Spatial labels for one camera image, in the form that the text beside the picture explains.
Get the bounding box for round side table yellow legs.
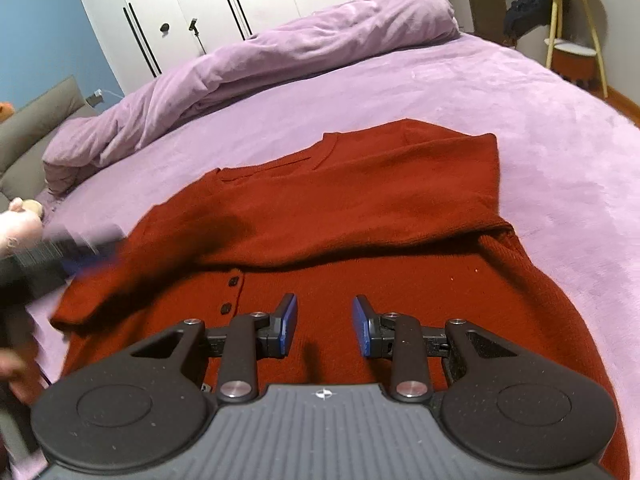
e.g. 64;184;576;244
530;0;610;99

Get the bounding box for white wall charger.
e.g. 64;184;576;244
88;89;124;107

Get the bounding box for purple duvet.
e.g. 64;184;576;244
42;0;461;197

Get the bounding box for orange round basket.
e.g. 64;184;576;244
550;44;599;87

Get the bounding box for grey padded headboard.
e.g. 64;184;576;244
0;75;98;201

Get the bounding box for white wardrobe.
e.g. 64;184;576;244
67;0;426;92

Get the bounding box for red knit cardigan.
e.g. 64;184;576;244
50;119;632;480

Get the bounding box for dark cloth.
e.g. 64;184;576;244
502;0;553;47

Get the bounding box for pink plush toy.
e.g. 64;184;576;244
0;198;45;262

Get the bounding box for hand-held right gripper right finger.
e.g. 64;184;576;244
351;296;521;404

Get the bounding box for purple bed sheet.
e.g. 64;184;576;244
10;32;640;480

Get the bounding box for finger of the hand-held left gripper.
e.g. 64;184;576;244
42;224;124;282

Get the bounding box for person's left hand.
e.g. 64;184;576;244
0;346;42;401

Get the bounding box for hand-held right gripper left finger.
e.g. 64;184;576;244
129;293;300;404

